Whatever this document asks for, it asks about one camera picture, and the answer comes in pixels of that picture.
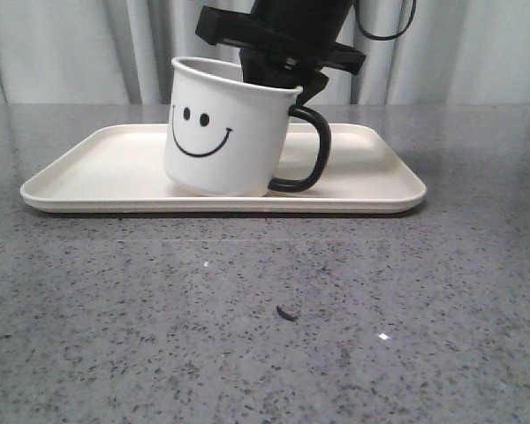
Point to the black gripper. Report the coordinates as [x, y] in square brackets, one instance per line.
[277, 38]

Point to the white smiley mug black handle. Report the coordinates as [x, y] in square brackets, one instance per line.
[226, 136]

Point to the cream rectangular plastic tray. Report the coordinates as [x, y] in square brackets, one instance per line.
[119, 169]

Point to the small black debris scrap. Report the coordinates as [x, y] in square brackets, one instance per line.
[286, 315]

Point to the pale green pleated curtain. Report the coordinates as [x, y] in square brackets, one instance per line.
[119, 52]

